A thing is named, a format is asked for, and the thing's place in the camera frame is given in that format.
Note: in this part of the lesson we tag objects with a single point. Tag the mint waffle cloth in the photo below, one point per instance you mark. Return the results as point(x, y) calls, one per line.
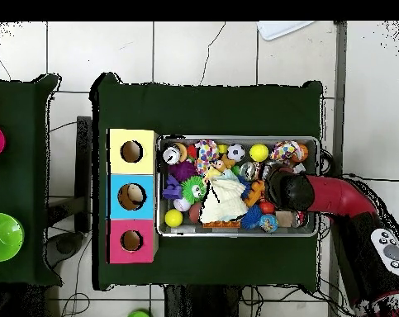
point(230, 176)

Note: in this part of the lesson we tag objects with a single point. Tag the yellow tennis-style ball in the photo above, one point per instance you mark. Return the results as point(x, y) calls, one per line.
point(259, 152)

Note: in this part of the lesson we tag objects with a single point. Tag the purple spiky ball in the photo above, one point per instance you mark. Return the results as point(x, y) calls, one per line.
point(182, 171)

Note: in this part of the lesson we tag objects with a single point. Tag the small soccer ball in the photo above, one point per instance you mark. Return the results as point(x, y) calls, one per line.
point(236, 152)

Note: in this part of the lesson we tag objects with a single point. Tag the black and white can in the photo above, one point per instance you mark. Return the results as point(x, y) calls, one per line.
point(171, 155)

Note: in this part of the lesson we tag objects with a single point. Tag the small orange basketball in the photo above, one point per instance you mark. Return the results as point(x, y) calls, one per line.
point(304, 152)

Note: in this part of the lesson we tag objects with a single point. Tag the polka dot cloth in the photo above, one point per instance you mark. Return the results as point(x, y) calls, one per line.
point(205, 153)

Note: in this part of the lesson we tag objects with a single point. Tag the dark green side table cloth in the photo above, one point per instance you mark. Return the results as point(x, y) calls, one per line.
point(17, 99)

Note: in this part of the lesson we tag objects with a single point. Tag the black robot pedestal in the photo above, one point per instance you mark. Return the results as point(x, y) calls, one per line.
point(202, 303)

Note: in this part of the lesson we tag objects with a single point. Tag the smooth yellow ball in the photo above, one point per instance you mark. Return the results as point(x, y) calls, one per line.
point(173, 218)

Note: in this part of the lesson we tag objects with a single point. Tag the white tray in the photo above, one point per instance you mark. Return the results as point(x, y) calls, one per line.
point(278, 29)

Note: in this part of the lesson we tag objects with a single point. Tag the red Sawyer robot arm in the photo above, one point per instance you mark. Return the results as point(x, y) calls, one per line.
point(338, 198)

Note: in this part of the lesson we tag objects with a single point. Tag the lime green bowl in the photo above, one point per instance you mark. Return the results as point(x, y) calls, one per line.
point(4, 237)
point(139, 315)

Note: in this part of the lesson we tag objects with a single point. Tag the green spiky toy with eyes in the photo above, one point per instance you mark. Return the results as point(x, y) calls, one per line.
point(191, 188)

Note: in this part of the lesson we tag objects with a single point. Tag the cream waffle cloth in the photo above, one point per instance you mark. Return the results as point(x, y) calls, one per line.
point(224, 203)

